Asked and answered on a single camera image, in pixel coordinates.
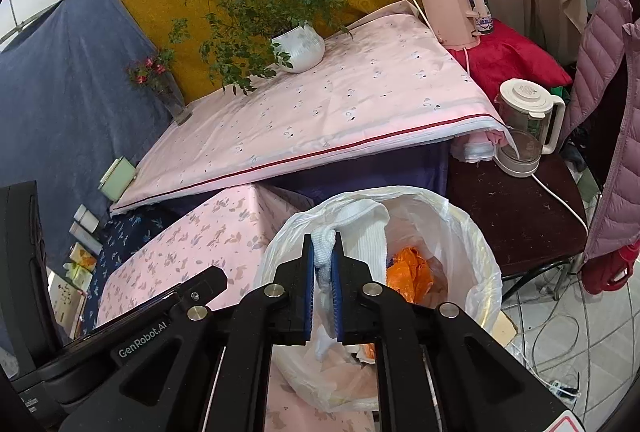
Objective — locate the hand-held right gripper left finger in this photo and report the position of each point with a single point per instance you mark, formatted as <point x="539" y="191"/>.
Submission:
<point x="310" y="282"/>

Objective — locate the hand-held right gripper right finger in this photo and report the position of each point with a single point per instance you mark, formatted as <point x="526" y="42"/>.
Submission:
<point x="337" y="287"/>

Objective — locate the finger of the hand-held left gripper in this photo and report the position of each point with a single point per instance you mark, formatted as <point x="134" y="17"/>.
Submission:
<point x="195" y="287"/>

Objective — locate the white and grey cloth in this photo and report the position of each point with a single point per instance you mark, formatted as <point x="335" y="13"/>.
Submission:
<point x="360" y="222"/>

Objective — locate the orange plastic wrapper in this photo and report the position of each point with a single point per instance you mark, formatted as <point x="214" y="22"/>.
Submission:
<point x="412" y="272"/>

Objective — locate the trash bin with white bag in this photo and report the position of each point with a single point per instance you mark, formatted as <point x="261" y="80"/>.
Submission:
<point x="465" y="262"/>

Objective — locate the pale green carton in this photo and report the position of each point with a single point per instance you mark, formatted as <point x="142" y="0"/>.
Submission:
<point x="67" y="299"/>

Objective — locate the pink floral tablecloth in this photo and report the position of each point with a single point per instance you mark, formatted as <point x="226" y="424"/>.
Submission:
<point x="200" y="232"/>

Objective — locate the orange and green carton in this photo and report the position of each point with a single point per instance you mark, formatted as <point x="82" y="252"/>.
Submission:
<point x="82" y="262"/>

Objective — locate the white bottle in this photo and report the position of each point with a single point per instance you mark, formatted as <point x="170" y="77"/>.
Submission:
<point x="84" y="238"/>
<point x="86" y="218"/>

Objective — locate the navy floral cloth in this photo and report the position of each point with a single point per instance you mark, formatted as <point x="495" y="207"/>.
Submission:
<point x="120" y="232"/>

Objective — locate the dark navy cloth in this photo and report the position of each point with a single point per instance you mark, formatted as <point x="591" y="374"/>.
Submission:
<point x="380" y="167"/>

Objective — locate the mint green box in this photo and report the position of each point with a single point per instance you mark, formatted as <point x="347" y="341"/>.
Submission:
<point x="117" y="179"/>

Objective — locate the pink sheet with red stripe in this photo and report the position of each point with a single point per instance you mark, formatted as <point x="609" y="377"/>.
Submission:
<point x="325" y="112"/>

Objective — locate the cardboard piece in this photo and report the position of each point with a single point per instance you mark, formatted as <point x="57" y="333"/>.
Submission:
<point x="505" y="327"/>

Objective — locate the glass vase with flowers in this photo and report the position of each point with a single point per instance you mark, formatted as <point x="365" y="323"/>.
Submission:
<point x="172" y="100"/>

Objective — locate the folded pink and white cloth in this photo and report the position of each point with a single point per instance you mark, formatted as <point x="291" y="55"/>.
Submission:
<point x="475" y="150"/>

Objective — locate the dark wooden side table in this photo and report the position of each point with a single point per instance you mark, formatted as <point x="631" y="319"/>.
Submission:
<point x="525" y="217"/>

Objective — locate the blue hanging cloth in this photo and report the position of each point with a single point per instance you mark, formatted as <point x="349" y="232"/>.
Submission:
<point x="65" y="87"/>

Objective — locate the potted plant in white pot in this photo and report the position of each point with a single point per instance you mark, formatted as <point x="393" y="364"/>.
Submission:
<point x="300" y="47"/>

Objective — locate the white power strip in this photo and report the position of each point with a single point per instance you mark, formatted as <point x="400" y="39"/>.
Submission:
<point x="565" y="392"/>

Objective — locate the glass jug with white lid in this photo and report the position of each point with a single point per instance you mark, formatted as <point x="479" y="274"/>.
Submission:
<point x="522" y="112"/>

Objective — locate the red cloth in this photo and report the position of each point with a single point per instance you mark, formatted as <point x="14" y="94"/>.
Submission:
<point x="510" y="57"/>

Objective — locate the pink electric kettle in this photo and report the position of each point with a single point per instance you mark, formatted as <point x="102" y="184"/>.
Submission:
<point x="445" y="2"/>

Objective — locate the blue label can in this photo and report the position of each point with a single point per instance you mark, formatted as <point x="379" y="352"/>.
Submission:
<point x="484" y="10"/>

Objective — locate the pink puffer jacket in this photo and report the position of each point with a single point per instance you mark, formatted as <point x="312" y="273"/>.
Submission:
<point x="615" y="112"/>

